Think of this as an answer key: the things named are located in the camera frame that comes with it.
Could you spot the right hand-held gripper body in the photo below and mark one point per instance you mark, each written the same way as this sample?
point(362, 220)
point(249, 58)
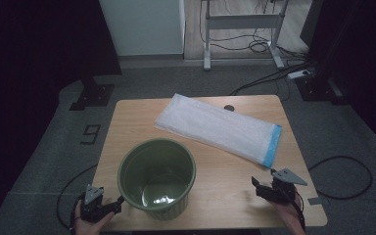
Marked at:
point(280, 193)

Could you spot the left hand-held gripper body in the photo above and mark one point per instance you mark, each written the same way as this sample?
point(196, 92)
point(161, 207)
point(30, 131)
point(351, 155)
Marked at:
point(91, 210)

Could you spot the green plastic bin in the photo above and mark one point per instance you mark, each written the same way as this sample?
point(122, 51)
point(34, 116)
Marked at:
point(156, 173)

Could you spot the white plastic bag blue band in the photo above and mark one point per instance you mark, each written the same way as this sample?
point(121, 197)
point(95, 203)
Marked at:
point(215, 127)

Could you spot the person's left hand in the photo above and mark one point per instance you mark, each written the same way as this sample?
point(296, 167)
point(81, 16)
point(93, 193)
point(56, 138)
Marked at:
point(89, 228)

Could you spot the person's right hand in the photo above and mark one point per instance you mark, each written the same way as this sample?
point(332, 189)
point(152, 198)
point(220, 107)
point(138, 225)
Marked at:
point(290, 213)

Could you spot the grey tape piece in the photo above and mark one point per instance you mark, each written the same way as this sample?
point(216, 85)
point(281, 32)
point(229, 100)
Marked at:
point(315, 200)

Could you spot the dark round table grommet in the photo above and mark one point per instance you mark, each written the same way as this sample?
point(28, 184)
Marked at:
point(229, 108)

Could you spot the black stand base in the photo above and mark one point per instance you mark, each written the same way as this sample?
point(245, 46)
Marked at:
point(93, 94)
point(316, 89)

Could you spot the white power strip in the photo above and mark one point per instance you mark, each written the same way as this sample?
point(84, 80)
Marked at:
point(298, 74)

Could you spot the dark curtain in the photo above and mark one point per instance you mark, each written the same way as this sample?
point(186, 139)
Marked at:
point(365, 49)
point(29, 49)

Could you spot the white cabinet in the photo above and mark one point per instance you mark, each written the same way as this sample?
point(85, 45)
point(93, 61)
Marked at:
point(143, 26)

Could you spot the desk with white frame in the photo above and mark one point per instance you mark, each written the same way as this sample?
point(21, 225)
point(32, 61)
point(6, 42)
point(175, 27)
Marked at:
point(241, 21)

